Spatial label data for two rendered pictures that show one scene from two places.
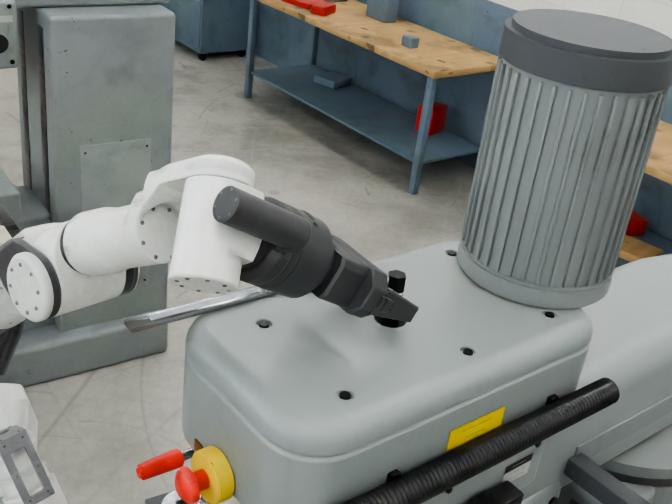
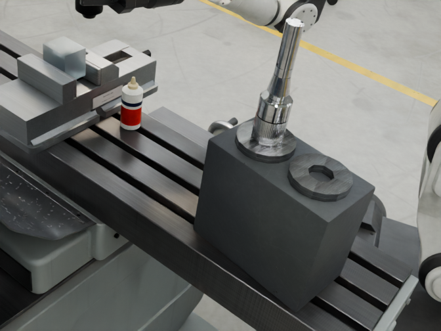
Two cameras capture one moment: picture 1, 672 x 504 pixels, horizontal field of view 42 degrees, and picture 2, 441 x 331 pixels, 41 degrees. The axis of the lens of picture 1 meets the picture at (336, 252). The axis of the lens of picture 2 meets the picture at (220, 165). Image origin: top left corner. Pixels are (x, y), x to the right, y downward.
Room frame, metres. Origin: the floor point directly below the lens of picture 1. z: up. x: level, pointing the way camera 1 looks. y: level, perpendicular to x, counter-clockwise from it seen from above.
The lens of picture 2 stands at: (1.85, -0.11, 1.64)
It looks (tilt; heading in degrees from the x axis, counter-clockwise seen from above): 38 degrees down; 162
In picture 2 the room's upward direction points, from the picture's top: 11 degrees clockwise
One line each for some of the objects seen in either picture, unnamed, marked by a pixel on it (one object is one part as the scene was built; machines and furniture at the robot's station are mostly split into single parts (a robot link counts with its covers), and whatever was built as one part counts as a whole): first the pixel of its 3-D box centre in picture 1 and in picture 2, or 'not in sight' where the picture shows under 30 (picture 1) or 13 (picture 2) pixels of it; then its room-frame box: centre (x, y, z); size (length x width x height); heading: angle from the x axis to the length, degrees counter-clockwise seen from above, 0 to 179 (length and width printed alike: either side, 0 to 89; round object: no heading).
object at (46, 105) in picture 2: not in sight; (76, 81); (0.80, -0.09, 1.01); 0.35 x 0.15 x 0.11; 132
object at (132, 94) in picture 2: not in sight; (131, 101); (0.87, 0.01, 1.01); 0.04 x 0.04 x 0.11
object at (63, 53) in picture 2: not in sight; (64, 60); (0.82, -0.11, 1.07); 0.06 x 0.05 x 0.06; 42
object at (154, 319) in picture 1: (227, 299); not in sight; (0.85, 0.12, 1.89); 0.24 x 0.04 x 0.01; 130
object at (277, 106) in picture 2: not in sight; (275, 100); (1.19, 0.17, 1.22); 0.05 x 0.05 x 0.01
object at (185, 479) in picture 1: (193, 483); not in sight; (0.70, 0.12, 1.76); 0.04 x 0.03 x 0.04; 42
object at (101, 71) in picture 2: not in sight; (86, 61); (0.78, -0.07, 1.05); 0.12 x 0.06 x 0.04; 42
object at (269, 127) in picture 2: not in sight; (270, 120); (1.19, 0.17, 1.19); 0.05 x 0.05 x 0.06
